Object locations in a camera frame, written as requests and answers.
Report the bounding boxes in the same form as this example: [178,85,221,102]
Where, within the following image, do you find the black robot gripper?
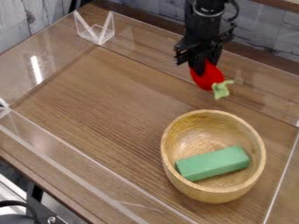
[174,31,234,76]

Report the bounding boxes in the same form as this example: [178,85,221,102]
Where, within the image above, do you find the red plush fruit green stem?
[190,60,235,100]

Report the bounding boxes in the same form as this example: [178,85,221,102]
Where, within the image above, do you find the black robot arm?
[174,0,239,76]

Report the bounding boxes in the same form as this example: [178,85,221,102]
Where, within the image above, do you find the wooden bowl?
[161,109,267,204]

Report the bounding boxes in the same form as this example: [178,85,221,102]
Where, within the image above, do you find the green rectangular block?
[175,146,250,182]

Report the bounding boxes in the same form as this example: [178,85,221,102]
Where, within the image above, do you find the clear acrylic corner bracket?
[74,10,115,46]

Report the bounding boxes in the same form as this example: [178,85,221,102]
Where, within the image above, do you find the clear acrylic enclosure walls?
[0,15,299,224]

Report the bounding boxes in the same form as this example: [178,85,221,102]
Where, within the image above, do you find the black metal table frame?
[24,182,75,224]

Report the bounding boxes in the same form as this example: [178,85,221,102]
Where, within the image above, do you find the black cable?
[0,199,40,224]

